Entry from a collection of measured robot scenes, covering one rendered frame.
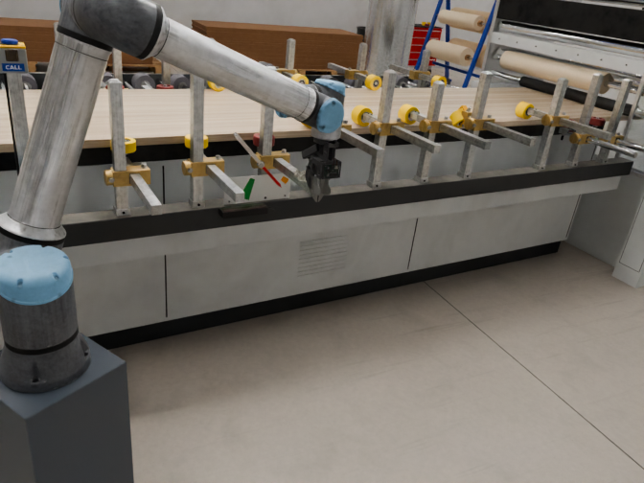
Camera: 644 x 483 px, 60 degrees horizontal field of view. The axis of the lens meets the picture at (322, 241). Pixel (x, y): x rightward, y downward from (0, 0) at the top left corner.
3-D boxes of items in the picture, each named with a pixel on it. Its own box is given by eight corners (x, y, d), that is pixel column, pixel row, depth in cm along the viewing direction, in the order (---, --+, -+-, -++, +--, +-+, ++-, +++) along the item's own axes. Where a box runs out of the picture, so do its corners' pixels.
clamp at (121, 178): (151, 185, 181) (150, 170, 179) (107, 189, 174) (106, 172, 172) (147, 178, 186) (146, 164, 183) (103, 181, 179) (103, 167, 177)
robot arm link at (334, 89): (307, 77, 163) (334, 77, 169) (303, 120, 168) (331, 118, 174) (325, 82, 156) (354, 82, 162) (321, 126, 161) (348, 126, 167)
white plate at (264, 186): (289, 197, 210) (291, 172, 206) (223, 205, 198) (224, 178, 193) (288, 197, 211) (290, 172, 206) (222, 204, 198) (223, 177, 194)
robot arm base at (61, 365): (107, 362, 132) (104, 327, 128) (31, 405, 117) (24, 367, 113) (59, 330, 141) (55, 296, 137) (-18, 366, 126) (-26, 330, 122)
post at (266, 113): (268, 200, 207) (277, 67, 186) (260, 201, 205) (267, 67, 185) (264, 197, 210) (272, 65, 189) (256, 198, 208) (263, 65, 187)
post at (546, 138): (540, 176, 281) (569, 79, 260) (536, 176, 279) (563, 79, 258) (536, 173, 283) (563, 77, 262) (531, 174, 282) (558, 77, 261)
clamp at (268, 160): (289, 168, 205) (290, 154, 202) (255, 170, 198) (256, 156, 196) (283, 162, 209) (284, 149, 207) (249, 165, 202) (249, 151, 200)
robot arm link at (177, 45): (102, -27, 101) (356, 103, 146) (83, -32, 110) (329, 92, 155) (80, 34, 103) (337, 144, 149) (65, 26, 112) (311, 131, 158)
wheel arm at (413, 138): (440, 153, 202) (442, 144, 201) (432, 153, 200) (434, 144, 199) (364, 118, 240) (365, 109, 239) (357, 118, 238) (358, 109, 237)
